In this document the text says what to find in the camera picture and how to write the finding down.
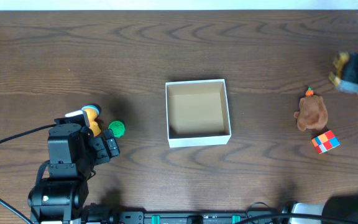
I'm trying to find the black cable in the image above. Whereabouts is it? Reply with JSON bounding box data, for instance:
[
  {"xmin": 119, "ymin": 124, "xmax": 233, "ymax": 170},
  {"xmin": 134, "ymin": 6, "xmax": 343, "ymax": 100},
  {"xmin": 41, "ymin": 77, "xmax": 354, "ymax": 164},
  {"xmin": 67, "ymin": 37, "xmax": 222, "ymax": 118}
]
[
  {"xmin": 0, "ymin": 123, "xmax": 57, "ymax": 224},
  {"xmin": 234, "ymin": 201, "xmax": 354, "ymax": 224}
]

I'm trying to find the white cardboard box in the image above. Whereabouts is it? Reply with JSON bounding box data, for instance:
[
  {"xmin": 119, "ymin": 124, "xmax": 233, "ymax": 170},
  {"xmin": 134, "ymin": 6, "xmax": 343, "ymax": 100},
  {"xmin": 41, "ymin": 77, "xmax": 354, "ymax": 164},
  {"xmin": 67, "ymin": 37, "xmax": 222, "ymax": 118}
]
[{"xmin": 165, "ymin": 79, "xmax": 232, "ymax": 148}]

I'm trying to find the colourful puzzle cube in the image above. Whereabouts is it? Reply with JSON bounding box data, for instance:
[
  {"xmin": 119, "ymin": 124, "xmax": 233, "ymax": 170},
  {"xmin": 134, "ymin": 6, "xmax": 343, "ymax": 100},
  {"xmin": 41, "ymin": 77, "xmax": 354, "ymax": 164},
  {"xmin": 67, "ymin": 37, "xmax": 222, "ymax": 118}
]
[{"xmin": 311, "ymin": 130, "xmax": 340, "ymax": 154}]

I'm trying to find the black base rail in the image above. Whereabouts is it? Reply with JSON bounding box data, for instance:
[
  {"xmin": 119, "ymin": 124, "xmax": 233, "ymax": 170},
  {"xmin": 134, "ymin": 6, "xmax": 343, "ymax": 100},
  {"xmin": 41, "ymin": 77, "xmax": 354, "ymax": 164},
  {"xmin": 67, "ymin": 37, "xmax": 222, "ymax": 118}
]
[{"xmin": 82, "ymin": 203, "xmax": 291, "ymax": 224}]

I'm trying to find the yellow grey toy dump truck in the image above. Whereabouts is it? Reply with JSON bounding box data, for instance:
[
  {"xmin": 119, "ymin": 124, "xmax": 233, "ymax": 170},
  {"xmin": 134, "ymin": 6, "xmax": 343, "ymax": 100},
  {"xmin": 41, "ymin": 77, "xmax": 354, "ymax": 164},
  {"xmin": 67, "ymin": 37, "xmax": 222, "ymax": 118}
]
[{"xmin": 328, "ymin": 52, "xmax": 358, "ymax": 95}]

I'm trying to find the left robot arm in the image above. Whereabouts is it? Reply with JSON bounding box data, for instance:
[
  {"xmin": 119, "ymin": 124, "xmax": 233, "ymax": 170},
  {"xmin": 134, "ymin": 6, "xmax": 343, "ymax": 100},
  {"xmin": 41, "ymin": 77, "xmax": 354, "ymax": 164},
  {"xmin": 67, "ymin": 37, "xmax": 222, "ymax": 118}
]
[{"xmin": 28, "ymin": 123, "xmax": 120, "ymax": 223}]

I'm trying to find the right black cable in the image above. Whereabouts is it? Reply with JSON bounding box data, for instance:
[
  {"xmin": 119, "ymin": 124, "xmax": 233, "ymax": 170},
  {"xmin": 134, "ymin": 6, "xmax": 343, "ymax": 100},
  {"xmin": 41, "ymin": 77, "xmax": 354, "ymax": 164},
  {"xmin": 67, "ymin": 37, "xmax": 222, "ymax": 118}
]
[{"xmin": 234, "ymin": 201, "xmax": 354, "ymax": 224}]

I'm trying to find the left black cable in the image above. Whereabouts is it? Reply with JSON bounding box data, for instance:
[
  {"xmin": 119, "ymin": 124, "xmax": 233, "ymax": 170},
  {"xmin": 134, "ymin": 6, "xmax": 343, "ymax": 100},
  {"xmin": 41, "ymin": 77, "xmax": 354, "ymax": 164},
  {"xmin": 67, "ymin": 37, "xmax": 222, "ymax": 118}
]
[{"xmin": 0, "ymin": 123, "xmax": 57, "ymax": 224}]

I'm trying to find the brown plush bear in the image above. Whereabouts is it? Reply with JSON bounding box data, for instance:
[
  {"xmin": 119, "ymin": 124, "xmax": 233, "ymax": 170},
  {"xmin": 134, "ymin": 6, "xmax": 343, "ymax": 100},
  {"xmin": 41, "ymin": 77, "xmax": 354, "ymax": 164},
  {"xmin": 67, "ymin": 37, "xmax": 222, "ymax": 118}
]
[{"xmin": 293, "ymin": 88, "xmax": 328, "ymax": 131}]

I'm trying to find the yellow rubber duck blue cap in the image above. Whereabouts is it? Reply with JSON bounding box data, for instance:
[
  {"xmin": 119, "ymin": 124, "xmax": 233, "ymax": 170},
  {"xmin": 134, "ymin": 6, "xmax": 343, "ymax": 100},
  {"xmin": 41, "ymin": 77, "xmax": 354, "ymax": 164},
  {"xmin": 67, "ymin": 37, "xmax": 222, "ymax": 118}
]
[{"xmin": 81, "ymin": 105, "xmax": 101, "ymax": 137}]

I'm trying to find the green ribbed plastic disc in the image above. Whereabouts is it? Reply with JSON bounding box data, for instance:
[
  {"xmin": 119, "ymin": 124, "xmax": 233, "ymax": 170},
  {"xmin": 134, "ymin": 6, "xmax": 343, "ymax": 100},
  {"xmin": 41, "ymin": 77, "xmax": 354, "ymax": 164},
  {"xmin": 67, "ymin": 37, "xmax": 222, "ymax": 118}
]
[{"xmin": 108, "ymin": 121, "xmax": 126, "ymax": 138}]

